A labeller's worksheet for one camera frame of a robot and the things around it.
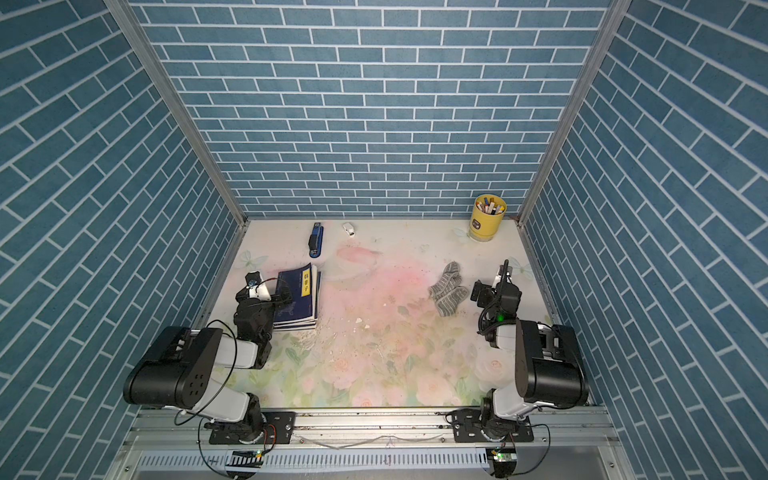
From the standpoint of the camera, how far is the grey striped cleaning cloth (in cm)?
96

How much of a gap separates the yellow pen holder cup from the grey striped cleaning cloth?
0.64 ft

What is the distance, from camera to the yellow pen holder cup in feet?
3.55
